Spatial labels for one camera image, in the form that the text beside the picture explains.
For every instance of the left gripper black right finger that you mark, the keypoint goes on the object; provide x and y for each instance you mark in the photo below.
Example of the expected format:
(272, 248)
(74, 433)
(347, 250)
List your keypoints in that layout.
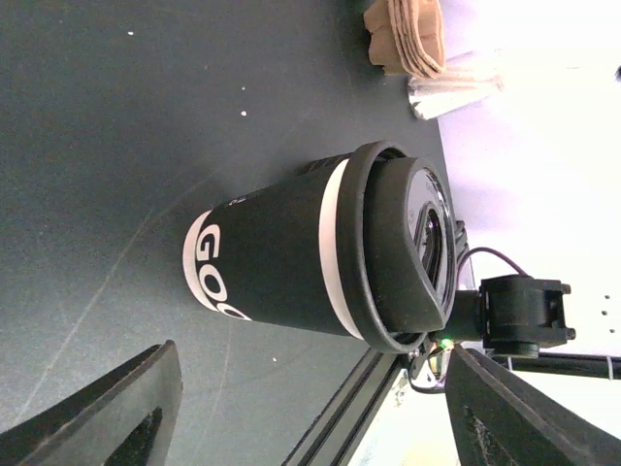
(498, 419)

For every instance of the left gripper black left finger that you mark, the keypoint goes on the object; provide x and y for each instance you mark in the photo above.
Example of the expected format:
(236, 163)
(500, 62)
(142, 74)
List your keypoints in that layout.
(126, 417)

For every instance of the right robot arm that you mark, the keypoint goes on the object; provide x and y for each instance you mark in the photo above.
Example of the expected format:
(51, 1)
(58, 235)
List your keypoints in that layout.
(518, 319)

